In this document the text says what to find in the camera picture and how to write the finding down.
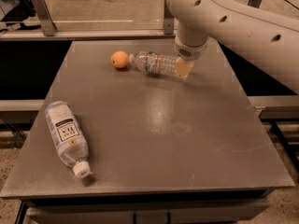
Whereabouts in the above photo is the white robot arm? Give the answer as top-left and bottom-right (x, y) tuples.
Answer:
(166, 0), (299, 93)

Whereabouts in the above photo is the metal rail behind table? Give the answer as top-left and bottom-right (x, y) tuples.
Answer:
(0, 30), (175, 41)

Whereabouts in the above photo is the middle metal bracket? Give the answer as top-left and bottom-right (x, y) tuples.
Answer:
(163, 0), (174, 35)

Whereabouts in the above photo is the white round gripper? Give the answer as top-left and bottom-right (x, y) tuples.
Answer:
(174, 36), (208, 79)

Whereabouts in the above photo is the orange fruit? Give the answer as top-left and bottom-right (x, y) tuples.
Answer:
(111, 51), (129, 69)

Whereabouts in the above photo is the white labelled tea bottle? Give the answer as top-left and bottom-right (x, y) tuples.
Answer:
(45, 101), (91, 179)

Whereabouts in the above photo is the clear ribbed water bottle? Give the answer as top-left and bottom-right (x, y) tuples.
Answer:
(129, 51), (180, 77)

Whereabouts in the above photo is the left metal bracket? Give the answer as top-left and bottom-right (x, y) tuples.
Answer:
(31, 0), (57, 36)

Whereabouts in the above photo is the clear acrylic barrier panel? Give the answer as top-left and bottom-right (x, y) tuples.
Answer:
(0, 0), (299, 33)

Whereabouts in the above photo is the dark cabinet under table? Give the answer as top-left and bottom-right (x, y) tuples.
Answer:
(14, 190), (269, 224)

